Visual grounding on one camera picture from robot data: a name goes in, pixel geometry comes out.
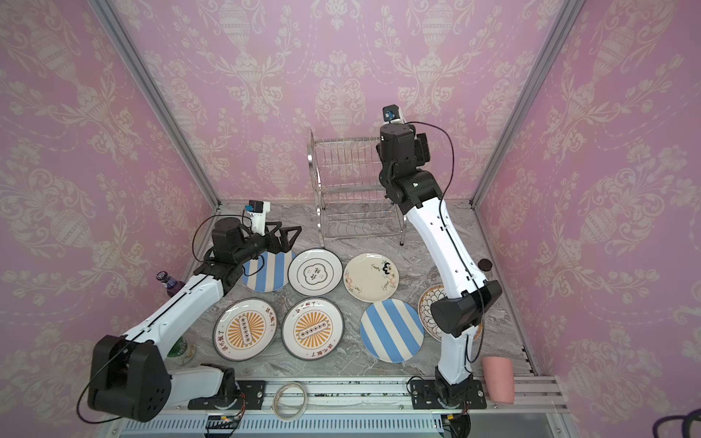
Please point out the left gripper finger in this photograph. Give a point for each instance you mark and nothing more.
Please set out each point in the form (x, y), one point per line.
(276, 231)
(278, 246)

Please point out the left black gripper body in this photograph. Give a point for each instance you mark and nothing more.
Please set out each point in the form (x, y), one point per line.
(253, 246)

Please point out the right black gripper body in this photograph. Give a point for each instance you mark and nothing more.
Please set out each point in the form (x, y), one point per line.
(422, 148)

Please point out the white plate green quatrefoil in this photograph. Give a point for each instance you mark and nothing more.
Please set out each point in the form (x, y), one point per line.
(315, 272)

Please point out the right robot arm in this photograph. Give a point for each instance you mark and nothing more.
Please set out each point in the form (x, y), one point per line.
(468, 293)

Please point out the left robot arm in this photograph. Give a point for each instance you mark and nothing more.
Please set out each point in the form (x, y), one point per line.
(129, 378)

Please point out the blue striped plate far left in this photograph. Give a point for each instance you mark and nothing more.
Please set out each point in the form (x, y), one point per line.
(268, 273)

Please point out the blue striped plate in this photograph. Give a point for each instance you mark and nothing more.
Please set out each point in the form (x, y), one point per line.
(392, 331)
(268, 273)

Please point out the purple bottle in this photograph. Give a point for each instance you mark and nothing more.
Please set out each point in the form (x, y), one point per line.
(171, 284)

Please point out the orange sunburst plate left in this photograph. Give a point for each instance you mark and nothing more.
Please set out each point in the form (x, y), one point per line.
(245, 330)

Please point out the orange sunburst plate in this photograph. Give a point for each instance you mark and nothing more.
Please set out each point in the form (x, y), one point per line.
(312, 329)
(245, 330)

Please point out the orange sunburst plate right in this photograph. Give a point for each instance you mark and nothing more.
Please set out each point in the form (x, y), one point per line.
(312, 329)

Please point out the blue striped plate front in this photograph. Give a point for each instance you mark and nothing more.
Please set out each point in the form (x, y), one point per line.
(392, 331)

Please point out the beige bottle black cap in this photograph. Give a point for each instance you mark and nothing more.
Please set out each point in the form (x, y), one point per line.
(485, 265)

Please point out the floral mandala patterned plate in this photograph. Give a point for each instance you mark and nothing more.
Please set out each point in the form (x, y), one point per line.
(427, 299)

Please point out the clear tape roll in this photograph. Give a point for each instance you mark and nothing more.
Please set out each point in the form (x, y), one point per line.
(290, 402)

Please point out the pink cup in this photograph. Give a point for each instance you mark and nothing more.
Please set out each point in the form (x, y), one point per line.
(499, 379)

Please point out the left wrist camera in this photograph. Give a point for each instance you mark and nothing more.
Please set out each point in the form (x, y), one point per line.
(256, 212)

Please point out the silver wire dish rack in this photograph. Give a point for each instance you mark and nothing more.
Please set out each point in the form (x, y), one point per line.
(350, 201)

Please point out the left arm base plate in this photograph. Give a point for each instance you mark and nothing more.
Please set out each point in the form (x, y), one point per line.
(248, 395)

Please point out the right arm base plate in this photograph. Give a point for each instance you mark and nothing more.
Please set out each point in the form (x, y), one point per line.
(424, 396)

